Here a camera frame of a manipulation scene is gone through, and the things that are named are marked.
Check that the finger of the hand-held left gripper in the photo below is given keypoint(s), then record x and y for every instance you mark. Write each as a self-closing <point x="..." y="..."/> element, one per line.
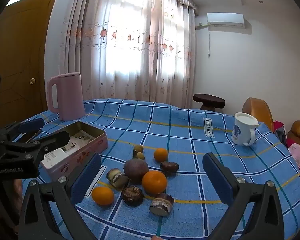
<point x="55" y="141"/>
<point x="31" y="125"/>

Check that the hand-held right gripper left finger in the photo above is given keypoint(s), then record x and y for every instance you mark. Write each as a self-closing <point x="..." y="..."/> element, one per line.
<point x="86" y="180"/>

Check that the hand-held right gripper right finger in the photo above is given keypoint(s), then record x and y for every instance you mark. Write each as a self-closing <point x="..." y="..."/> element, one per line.
<point x="216" y="177"/>

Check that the orange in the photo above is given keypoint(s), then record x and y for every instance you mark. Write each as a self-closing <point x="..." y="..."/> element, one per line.
<point x="103" y="196"/>
<point x="160" y="154"/>
<point x="154" y="182"/>

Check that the purple sugarcane piece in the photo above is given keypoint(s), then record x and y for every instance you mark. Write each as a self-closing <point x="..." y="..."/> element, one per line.
<point x="117" y="178"/>
<point x="161" y="205"/>

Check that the pink tin box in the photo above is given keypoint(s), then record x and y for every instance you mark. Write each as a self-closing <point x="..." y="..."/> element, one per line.
<point x="100" y="142"/>

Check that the shiny brown water chestnut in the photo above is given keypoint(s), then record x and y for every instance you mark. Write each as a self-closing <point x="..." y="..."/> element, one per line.
<point x="169" y="166"/>

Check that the dark ringed water chestnut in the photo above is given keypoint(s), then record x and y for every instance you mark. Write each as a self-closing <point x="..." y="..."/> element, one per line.
<point x="132" y="195"/>

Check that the purple passion fruit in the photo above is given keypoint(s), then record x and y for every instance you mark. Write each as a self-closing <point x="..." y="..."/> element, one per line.
<point x="136" y="170"/>

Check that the yellowish longan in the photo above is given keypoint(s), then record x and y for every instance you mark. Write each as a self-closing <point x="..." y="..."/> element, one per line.
<point x="138" y="148"/>

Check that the white printed leaflet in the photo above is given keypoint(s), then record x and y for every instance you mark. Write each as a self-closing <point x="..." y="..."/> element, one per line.
<point x="82" y="137"/>

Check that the brass door knob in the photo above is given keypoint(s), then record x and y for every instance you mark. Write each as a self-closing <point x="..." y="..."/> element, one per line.
<point x="32" y="81"/>

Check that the pink electric kettle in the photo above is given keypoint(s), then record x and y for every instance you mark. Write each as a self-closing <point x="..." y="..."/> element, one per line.
<point x="70" y="97"/>

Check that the blue checked tablecloth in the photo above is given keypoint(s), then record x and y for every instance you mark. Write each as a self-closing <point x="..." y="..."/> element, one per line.
<point x="185" y="135"/>

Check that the white mug with blue print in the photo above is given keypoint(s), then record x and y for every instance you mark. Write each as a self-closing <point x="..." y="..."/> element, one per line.
<point x="240" y="130"/>

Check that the brown wooden door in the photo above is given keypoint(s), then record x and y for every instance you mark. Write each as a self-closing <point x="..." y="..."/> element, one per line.
<point x="20" y="55"/>

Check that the colourful cloth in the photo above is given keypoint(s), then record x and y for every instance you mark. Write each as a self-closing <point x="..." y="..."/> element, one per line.
<point x="278" y="132"/>

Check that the orange wooden chair back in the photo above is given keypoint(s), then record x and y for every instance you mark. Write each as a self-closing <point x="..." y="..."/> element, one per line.
<point x="257" y="111"/>

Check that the dark wooden stool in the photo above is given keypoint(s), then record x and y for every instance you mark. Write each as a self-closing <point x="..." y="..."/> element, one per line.
<point x="208" y="99"/>

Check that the pink patterned cloth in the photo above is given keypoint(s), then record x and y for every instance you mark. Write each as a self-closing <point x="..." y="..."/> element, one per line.
<point x="298" y="155"/>

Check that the brown leather sofa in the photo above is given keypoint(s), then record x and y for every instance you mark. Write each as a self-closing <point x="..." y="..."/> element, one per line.
<point x="298" y="130"/>

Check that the sheer floral curtain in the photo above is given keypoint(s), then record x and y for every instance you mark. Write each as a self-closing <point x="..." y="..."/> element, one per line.
<point x="130" y="55"/>

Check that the white air conditioner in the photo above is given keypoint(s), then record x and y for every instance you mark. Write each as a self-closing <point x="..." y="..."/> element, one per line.
<point x="225" y="18"/>

